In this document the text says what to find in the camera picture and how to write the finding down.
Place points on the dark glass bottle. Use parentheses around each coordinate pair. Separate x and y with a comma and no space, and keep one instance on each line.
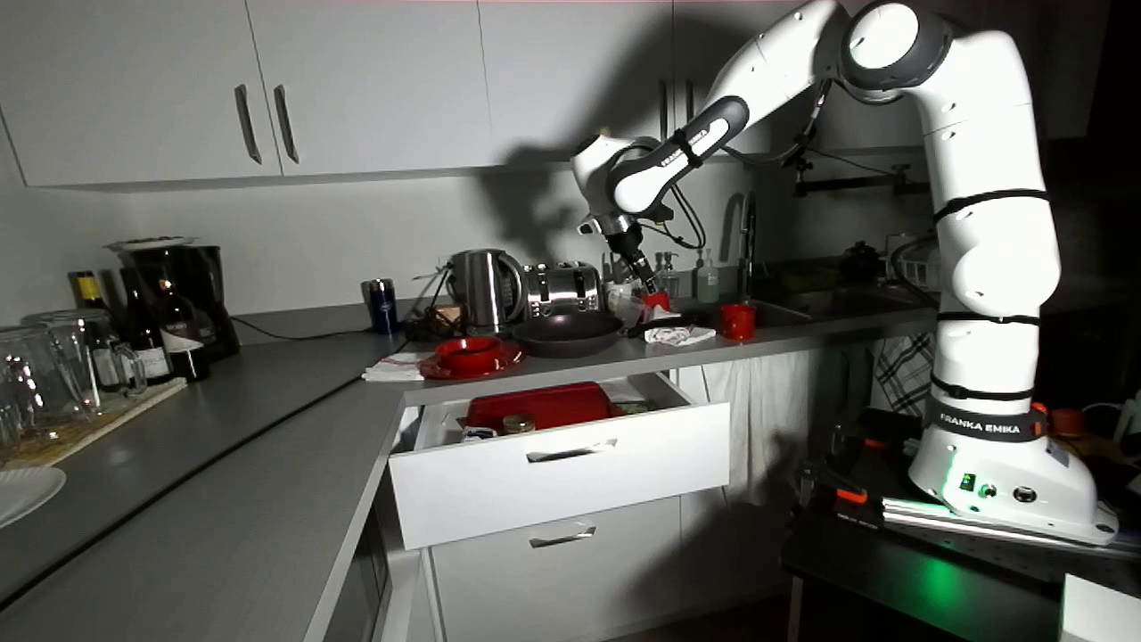
(142,335)

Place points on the small red cup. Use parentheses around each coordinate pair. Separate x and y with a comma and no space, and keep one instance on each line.
(656,305)

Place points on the open white drawer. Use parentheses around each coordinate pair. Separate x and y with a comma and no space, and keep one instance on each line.
(556,477)

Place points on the black coffee machine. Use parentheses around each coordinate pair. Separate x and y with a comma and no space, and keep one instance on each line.
(182,297)

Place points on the white fabric curtain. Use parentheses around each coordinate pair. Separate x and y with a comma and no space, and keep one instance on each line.
(751,415)

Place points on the red container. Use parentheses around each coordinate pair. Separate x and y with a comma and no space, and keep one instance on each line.
(538,408)

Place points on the red mug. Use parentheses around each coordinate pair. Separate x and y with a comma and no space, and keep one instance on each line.
(734,323)

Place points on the clear glass jar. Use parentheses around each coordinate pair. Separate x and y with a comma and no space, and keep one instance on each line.
(63,363)
(20,395)

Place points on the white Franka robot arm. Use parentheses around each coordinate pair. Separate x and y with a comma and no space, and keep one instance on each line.
(985,237)

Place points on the white crumpled cloth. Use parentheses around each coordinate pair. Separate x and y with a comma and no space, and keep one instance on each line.
(678,338)

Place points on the red plate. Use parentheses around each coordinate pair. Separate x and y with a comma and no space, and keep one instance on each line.
(467,360)

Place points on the white paper napkin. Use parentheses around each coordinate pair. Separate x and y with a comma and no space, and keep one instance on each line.
(385,373)

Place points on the checkered kitchen towel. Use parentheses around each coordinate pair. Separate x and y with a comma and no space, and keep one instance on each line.
(907,375)

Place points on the orange black clamp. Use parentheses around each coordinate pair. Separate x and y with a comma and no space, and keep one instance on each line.
(849,499)

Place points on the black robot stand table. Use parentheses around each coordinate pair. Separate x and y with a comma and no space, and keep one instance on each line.
(927,583)

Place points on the white plate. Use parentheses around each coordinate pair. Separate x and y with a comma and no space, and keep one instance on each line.
(21,495)

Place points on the shiny steel pot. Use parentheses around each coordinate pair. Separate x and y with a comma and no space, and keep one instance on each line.
(565,288)

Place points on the wooden cutting board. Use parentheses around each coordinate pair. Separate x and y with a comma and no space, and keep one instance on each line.
(108,421)

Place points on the yellow capped bottle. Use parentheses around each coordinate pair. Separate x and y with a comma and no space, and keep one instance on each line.
(95,323)

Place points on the white box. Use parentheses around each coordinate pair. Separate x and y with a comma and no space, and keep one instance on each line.
(1100,610)

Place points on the steel electric kettle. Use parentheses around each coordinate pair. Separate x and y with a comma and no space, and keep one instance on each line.
(486,291)

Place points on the closed white drawer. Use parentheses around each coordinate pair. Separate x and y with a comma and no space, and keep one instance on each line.
(556,583)

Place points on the black frying pan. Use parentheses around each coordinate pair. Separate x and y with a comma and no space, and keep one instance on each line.
(570,335)

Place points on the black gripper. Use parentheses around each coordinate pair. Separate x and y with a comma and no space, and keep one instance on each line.
(626,242)

